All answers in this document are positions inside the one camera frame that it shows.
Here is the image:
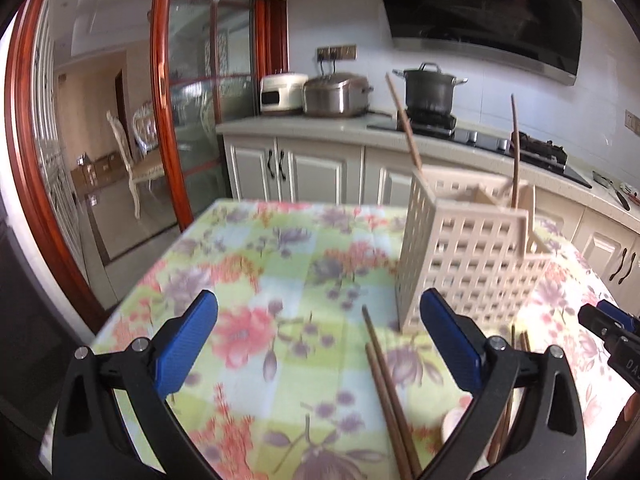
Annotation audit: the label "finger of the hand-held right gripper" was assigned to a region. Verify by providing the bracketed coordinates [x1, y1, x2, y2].
[578, 304, 640, 386]
[597, 300, 640, 333]

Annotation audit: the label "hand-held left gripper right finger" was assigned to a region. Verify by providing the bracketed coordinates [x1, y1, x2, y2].
[419, 287, 588, 480]

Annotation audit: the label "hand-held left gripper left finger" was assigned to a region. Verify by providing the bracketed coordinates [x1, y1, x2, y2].
[52, 289, 221, 480]

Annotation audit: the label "white ceramic spoon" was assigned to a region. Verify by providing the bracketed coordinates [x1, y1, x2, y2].
[441, 407, 473, 446]

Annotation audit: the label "cream perforated utensil holder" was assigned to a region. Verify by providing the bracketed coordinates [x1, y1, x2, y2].
[397, 167, 553, 336]

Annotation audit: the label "floral tablecloth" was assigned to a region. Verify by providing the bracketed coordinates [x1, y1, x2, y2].
[40, 199, 640, 480]

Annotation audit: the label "cream carved dining chair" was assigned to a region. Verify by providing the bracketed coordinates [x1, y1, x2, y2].
[106, 110, 168, 220]
[132, 100, 157, 158]

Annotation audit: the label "cardboard box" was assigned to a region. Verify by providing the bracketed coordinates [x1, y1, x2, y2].
[70, 152, 123, 191]

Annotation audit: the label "black glass gas stove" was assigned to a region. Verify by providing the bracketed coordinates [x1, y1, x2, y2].
[366, 107, 593, 189]

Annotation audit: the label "white base kitchen cabinets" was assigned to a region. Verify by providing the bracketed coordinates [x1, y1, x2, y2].
[216, 112, 640, 301]

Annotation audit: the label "red framed glass sliding door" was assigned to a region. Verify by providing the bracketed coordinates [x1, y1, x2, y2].
[150, 0, 290, 233]

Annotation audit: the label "steel stock pot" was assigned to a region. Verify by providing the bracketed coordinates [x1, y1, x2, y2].
[392, 62, 469, 113]

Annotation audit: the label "white electric cooker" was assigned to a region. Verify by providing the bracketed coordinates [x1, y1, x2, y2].
[259, 73, 308, 114]

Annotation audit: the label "silver rice cooker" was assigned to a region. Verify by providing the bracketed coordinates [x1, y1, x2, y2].
[302, 72, 374, 118]

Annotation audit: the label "black range hood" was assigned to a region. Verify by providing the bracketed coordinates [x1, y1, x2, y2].
[371, 0, 585, 87]

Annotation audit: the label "gold wall outlet strip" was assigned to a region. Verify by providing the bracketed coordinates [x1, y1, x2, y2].
[316, 45, 357, 60]

